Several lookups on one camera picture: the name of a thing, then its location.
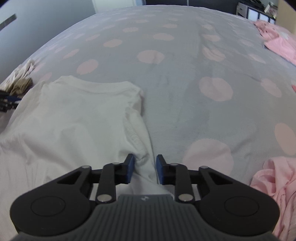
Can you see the brown striped shirt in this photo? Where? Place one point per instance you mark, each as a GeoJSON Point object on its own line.
{"type": "Point", "coordinates": [22, 87]}

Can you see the white t-shirt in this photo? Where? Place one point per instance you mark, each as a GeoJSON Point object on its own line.
{"type": "Point", "coordinates": [69, 127]}

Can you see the grey wall strip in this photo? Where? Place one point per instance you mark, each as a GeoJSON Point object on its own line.
{"type": "Point", "coordinates": [8, 22]}

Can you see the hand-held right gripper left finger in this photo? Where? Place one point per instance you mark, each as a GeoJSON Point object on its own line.
{"type": "Point", "coordinates": [130, 168]}

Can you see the photo frame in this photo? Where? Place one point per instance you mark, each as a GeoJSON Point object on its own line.
{"type": "Point", "coordinates": [270, 9]}

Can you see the cream cloth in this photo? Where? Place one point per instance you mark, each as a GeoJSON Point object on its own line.
{"type": "Point", "coordinates": [22, 71]}

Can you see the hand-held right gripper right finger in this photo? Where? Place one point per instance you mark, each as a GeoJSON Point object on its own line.
{"type": "Point", "coordinates": [160, 170]}

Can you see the pink printed cloth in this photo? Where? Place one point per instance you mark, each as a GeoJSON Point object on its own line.
{"type": "Point", "coordinates": [262, 26]}

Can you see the grey polka dot bed sheet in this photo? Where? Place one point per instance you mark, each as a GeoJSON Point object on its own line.
{"type": "Point", "coordinates": [185, 104]}

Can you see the white door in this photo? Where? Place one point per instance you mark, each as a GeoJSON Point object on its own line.
{"type": "Point", "coordinates": [104, 3]}

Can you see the light pink pillow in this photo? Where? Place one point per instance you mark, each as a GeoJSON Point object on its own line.
{"type": "Point", "coordinates": [282, 46]}

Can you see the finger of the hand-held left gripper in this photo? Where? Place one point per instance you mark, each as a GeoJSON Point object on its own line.
{"type": "Point", "coordinates": [12, 99]}

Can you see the grey nightstand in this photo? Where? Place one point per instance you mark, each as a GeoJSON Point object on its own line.
{"type": "Point", "coordinates": [252, 12]}

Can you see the pink folded garment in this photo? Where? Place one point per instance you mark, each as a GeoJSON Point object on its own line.
{"type": "Point", "coordinates": [277, 180]}

